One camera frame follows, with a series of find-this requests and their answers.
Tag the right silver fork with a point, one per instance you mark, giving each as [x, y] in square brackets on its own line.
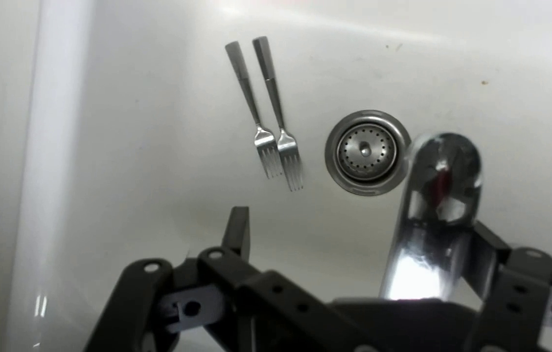
[285, 144]

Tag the silver fork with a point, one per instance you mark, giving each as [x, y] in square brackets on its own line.
[285, 144]
[264, 140]

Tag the left silver fork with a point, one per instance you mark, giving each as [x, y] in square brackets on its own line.
[264, 140]

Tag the steel sink drain strainer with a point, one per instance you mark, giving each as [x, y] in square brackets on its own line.
[364, 153]

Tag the white ceramic sink basin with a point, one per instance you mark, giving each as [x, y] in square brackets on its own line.
[139, 140]

